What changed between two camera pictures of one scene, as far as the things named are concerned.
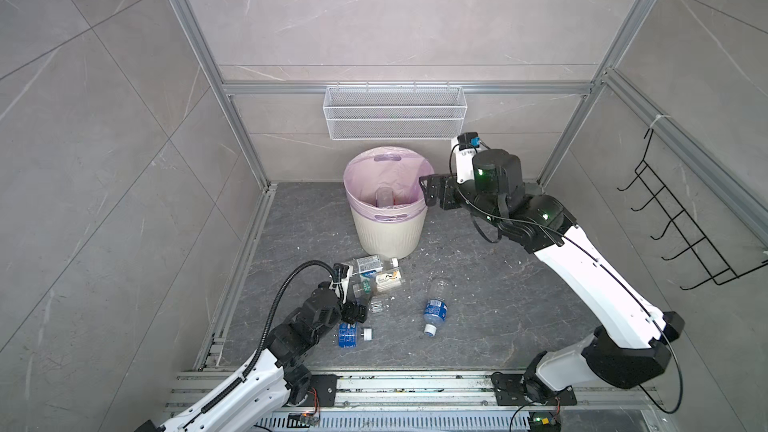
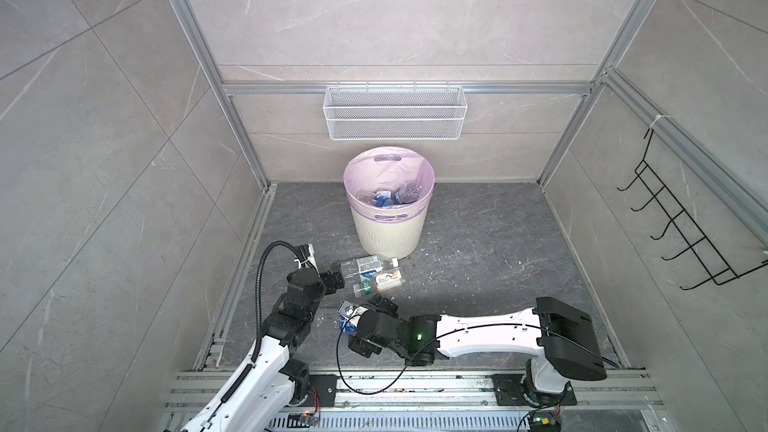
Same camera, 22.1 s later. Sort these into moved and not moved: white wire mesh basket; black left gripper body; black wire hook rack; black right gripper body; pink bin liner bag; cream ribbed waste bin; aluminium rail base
Moved: black right gripper body; black left gripper body
Not moved: black wire hook rack; pink bin liner bag; cream ribbed waste bin; aluminium rail base; white wire mesh basket
